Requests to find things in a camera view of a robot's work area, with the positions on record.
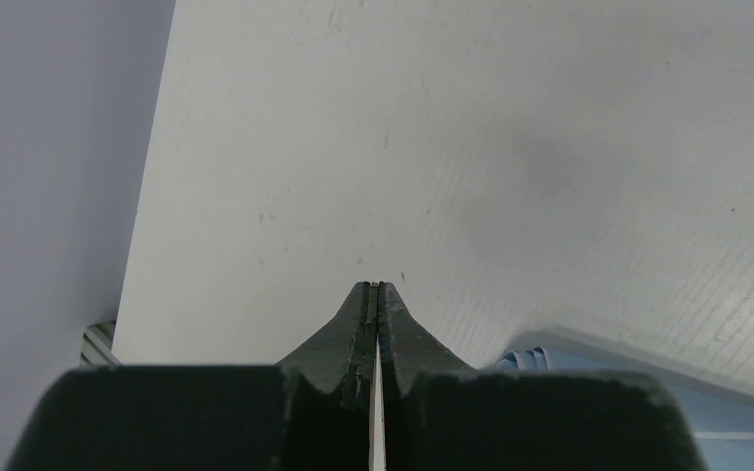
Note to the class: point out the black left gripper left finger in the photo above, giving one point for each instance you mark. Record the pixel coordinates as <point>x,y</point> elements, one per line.
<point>330,380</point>

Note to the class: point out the blue checked cloth napkin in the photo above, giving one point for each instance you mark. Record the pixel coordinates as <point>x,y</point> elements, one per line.
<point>721,419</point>

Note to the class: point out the aluminium frame rail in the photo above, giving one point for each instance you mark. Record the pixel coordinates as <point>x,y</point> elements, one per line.
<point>97,343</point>

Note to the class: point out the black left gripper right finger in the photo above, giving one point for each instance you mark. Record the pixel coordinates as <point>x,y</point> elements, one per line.
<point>406,350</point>

